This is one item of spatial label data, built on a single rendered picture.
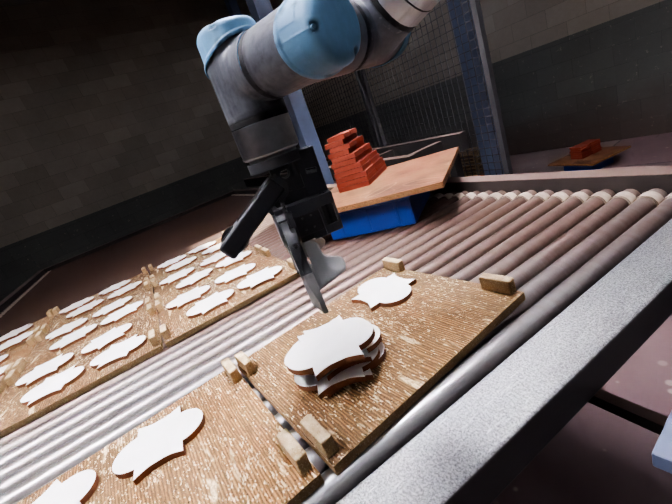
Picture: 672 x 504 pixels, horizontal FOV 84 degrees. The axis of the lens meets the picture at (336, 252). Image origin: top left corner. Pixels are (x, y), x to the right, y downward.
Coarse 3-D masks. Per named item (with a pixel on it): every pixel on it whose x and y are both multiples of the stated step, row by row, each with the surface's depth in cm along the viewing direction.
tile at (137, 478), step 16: (176, 416) 62; (192, 416) 60; (144, 432) 61; (160, 432) 59; (176, 432) 58; (192, 432) 57; (128, 448) 58; (144, 448) 57; (160, 448) 56; (176, 448) 54; (128, 464) 55; (144, 464) 54; (160, 464) 54
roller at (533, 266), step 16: (624, 192) 86; (608, 208) 83; (624, 208) 84; (592, 224) 79; (560, 240) 77; (576, 240) 77; (544, 256) 74; (560, 256) 74; (512, 272) 72; (528, 272) 71; (304, 448) 52
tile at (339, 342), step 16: (304, 336) 61; (320, 336) 59; (336, 336) 57; (352, 336) 56; (368, 336) 54; (304, 352) 56; (320, 352) 55; (336, 352) 54; (352, 352) 52; (288, 368) 55; (304, 368) 53; (320, 368) 51
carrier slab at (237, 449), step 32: (224, 384) 68; (160, 416) 65; (224, 416) 59; (256, 416) 56; (192, 448) 55; (224, 448) 53; (256, 448) 50; (64, 480) 58; (128, 480) 53; (160, 480) 51; (192, 480) 49; (224, 480) 47; (256, 480) 46; (288, 480) 44; (320, 480) 44
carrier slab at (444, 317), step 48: (432, 288) 73; (480, 288) 68; (288, 336) 76; (384, 336) 64; (432, 336) 60; (480, 336) 57; (288, 384) 61; (384, 384) 53; (432, 384) 52; (336, 432) 48
